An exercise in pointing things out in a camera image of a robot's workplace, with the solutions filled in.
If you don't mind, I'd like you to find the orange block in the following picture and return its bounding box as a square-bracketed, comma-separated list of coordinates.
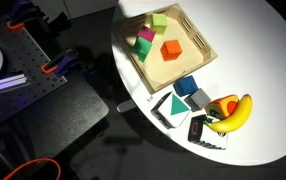
[160, 40, 182, 61]

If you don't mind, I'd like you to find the blue block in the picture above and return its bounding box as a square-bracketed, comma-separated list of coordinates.
[173, 76, 198, 97]

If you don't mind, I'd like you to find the grey block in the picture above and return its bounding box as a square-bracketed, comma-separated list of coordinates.
[184, 88, 211, 112]

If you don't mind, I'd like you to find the magenta block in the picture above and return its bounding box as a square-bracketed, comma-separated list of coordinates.
[137, 26, 156, 42]

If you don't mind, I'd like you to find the lime green block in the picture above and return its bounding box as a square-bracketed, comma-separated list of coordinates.
[151, 14, 167, 35]

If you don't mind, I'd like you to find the black and white patterned cube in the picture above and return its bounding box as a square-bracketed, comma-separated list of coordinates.
[187, 115, 228, 150]

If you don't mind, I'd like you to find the orange soft cube with number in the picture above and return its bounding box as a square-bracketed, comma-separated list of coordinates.
[205, 94, 239, 120]

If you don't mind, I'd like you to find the yellow banana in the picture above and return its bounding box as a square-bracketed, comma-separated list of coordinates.
[204, 94, 253, 133]

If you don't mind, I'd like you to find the black side table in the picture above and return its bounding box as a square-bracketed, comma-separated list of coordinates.
[0, 71, 109, 169]

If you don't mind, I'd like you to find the perforated black breadboard plate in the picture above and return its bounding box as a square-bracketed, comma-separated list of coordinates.
[0, 24, 67, 124]

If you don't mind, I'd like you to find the grey table leg bracket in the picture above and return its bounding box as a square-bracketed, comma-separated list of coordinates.
[117, 100, 136, 113]

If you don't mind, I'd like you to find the near orange-handled purple clamp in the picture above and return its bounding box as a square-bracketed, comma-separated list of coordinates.
[41, 49, 79, 77]

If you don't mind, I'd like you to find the orange-handled purple clamp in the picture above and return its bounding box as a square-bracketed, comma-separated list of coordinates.
[7, 0, 45, 30]
[41, 49, 79, 77]

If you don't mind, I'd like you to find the orange cable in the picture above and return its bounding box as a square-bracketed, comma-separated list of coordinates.
[2, 157, 62, 180]

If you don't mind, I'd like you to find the silver aluminium rail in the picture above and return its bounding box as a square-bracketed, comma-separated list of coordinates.
[0, 74, 29, 91]

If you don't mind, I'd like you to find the far orange-handled purple clamp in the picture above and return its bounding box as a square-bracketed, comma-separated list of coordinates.
[7, 0, 45, 30]

